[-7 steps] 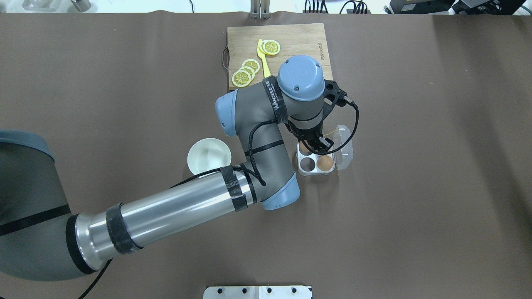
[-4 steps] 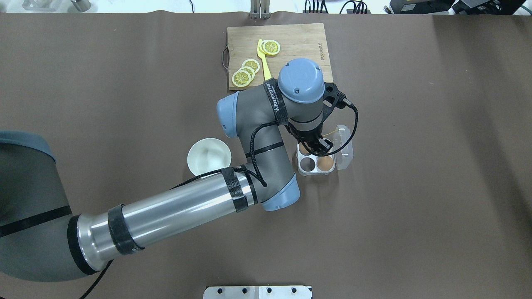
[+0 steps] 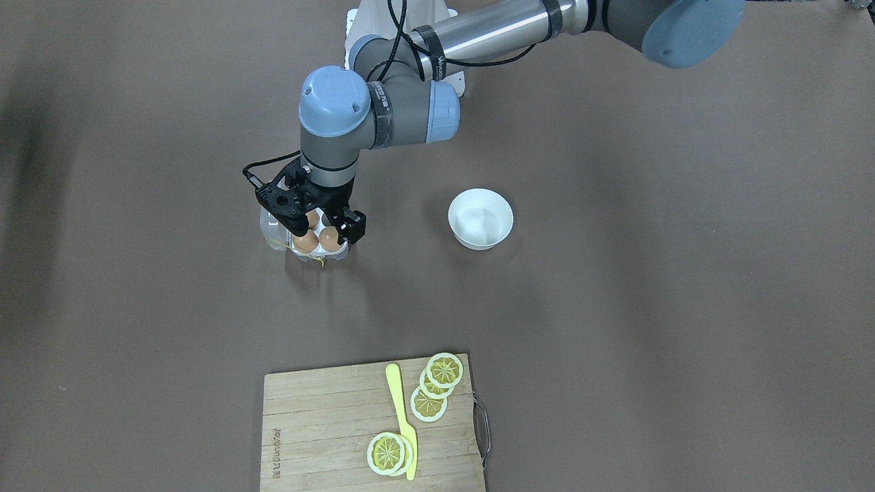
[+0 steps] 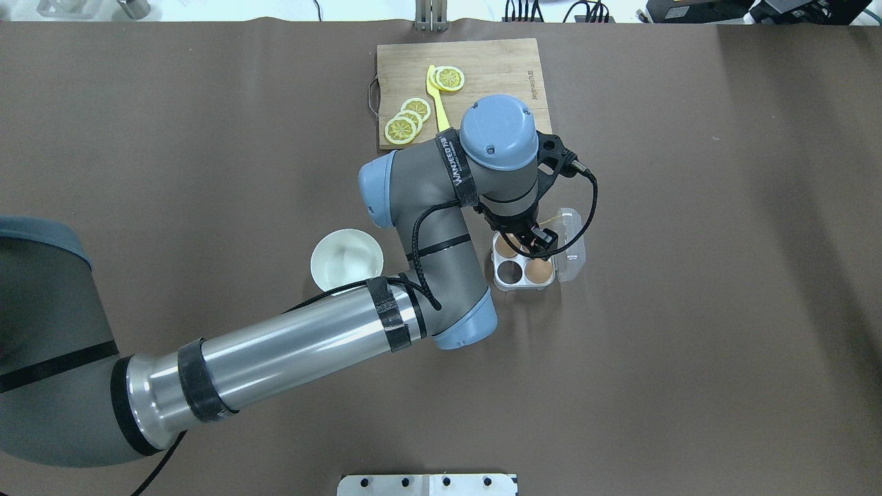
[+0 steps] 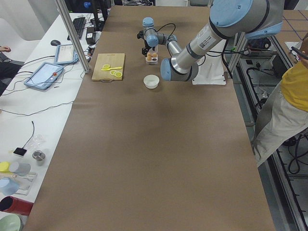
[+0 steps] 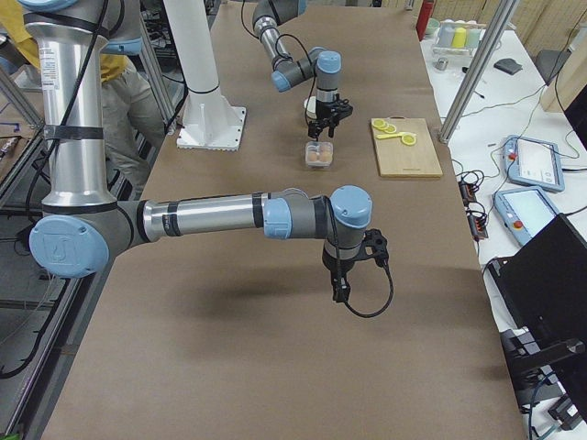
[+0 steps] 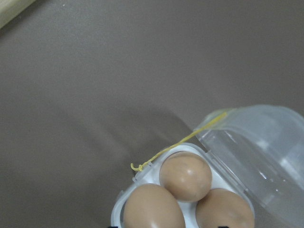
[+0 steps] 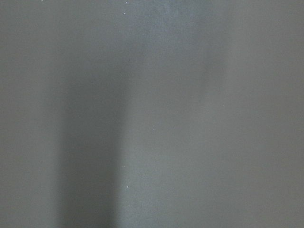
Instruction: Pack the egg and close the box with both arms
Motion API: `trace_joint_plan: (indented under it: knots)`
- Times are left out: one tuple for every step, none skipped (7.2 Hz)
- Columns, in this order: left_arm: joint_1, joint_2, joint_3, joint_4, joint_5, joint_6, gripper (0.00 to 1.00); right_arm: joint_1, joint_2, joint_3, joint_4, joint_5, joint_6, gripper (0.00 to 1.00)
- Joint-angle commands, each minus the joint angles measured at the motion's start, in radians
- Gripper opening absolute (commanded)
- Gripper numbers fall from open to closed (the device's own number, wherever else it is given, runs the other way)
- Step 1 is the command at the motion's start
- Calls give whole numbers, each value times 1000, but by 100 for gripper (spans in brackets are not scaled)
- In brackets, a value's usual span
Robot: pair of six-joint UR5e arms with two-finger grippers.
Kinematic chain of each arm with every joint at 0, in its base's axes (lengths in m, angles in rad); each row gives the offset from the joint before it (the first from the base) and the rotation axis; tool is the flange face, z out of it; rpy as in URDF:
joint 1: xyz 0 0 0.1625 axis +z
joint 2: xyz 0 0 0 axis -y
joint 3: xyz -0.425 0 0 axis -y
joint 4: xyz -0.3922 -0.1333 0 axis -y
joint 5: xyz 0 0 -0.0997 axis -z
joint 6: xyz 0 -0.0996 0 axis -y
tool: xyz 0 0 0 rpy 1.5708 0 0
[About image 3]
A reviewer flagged wooden cutting board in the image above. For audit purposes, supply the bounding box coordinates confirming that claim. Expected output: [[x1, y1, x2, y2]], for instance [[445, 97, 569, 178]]
[[260, 361, 487, 491]]

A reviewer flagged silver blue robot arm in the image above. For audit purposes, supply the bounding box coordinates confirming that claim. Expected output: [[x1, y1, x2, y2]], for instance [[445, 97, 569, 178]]
[[258, 1, 744, 243]]

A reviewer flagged brown egg from bowl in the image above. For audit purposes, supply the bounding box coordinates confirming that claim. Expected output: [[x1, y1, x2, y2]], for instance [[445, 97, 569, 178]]
[[319, 226, 342, 252]]

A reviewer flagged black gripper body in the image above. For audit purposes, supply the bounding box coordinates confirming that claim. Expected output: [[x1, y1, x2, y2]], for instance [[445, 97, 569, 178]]
[[294, 166, 353, 225]]

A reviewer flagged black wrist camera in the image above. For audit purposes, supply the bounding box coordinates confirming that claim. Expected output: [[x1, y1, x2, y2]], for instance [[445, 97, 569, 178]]
[[254, 159, 367, 247]]

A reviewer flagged clear plastic egg box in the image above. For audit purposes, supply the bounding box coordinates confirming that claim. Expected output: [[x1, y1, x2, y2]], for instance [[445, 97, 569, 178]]
[[259, 208, 349, 264]]

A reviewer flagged lemon slice toy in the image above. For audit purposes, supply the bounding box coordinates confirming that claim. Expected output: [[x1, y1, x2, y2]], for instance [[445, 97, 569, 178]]
[[419, 371, 455, 399], [424, 353, 463, 389], [396, 435, 415, 474], [409, 387, 448, 422], [366, 432, 405, 476]]

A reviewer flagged brown egg in box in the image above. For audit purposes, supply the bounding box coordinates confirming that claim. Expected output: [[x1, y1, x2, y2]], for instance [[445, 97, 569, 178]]
[[291, 230, 319, 254], [306, 209, 321, 230]]

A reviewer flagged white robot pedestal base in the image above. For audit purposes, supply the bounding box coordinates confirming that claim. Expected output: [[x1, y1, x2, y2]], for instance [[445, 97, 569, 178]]
[[345, 1, 473, 97]]

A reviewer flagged white ceramic bowl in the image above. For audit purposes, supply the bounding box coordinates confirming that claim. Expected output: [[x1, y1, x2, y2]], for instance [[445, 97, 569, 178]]
[[447, 188, 515, 250]]

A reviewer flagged yellow plastic knife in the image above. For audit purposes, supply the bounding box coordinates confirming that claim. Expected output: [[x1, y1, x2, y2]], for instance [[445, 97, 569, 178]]
[[385, 362, 418, 482]]

